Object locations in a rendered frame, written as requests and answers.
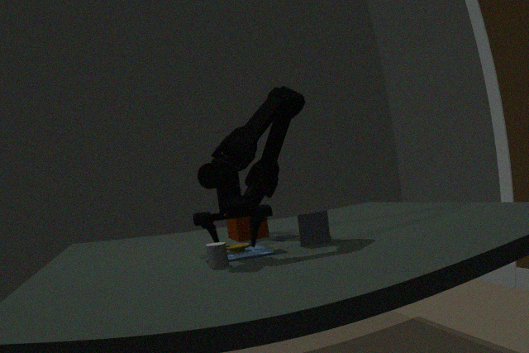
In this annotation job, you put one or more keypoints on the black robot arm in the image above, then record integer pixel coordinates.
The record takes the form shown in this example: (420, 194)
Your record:
(238, 150)

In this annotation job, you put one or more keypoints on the grey cylinder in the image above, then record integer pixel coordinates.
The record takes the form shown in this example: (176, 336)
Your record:
(217, 254)

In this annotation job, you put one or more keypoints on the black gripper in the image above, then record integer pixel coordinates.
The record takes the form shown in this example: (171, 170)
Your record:
(257, 214)

